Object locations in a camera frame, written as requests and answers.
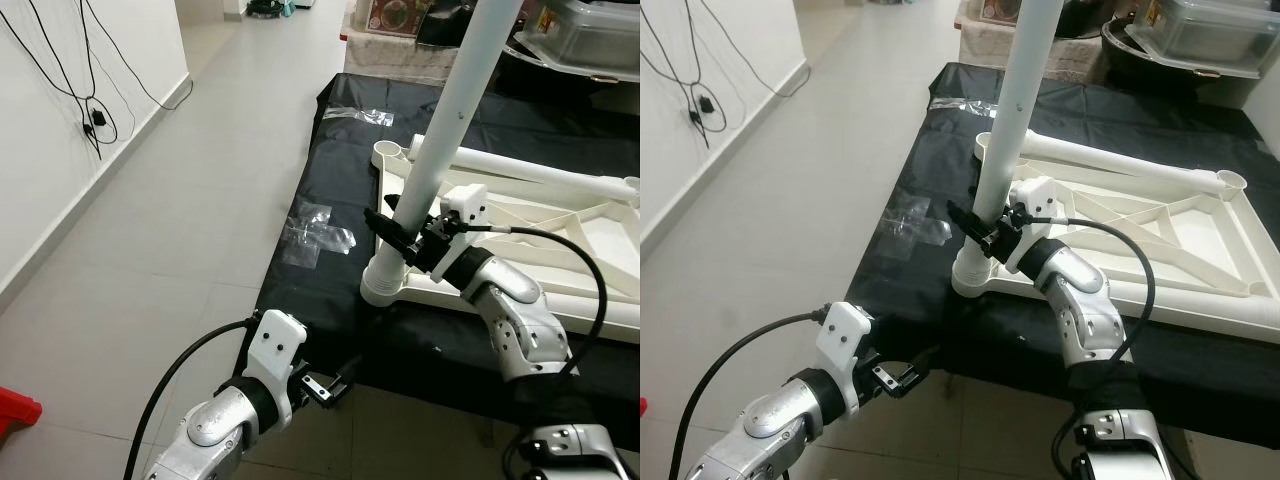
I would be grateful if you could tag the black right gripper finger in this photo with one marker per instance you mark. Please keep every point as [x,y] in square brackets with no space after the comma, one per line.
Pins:
[972,226]
[388,230]

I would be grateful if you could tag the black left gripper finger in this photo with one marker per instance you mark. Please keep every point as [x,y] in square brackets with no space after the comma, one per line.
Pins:
[340,375]
[912,366]

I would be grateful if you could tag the white children table top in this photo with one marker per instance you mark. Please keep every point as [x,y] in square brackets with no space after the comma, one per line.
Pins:
[1200,250]
[610,255]

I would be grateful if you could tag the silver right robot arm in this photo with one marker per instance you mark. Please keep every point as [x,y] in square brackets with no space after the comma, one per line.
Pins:
[520,320]
[1085,300]

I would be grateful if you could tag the crumpled clear tape piece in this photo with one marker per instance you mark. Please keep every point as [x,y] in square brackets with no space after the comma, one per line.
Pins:
[915,230]
[315,235]

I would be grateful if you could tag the black tablecloth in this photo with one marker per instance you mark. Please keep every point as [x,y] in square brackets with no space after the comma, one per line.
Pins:
[340,170]
[1150,110]

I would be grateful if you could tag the clear tape strip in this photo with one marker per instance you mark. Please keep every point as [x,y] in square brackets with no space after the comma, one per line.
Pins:
[360,115]
[965,105]

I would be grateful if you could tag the beige patterned bench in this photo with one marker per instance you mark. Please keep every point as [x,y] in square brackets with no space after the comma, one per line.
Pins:
[980,50]
[400,60]

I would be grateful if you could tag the black round basin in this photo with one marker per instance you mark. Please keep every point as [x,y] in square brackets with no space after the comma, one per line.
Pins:
[1125,55]
[530,70]

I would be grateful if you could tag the black plastic bag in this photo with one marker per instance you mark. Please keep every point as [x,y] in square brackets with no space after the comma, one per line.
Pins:
[435,25]
[1080,18]

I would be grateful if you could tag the orange-lidded storage box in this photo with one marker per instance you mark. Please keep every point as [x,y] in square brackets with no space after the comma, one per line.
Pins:
[995,10]
[395,15]

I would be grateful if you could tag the black floor appliance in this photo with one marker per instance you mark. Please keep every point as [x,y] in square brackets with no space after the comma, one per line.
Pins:
[265,8]

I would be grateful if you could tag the clear plastic storage bin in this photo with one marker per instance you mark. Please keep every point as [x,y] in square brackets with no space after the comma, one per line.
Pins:
[1210,30]
[600,35]

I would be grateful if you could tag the black power adapter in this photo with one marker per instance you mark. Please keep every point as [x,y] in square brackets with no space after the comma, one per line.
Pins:
[707,103]
[97,118]

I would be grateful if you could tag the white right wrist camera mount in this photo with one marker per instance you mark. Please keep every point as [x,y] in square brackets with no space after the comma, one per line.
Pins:
[467,205]
[1040,195]

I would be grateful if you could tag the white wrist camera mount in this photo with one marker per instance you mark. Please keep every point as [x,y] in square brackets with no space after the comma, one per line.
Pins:
[467,205]
[1040,195]
[845,335]
[275,340]

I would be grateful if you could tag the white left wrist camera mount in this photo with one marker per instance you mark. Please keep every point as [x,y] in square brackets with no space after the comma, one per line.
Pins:
[275,340]
[845,335]

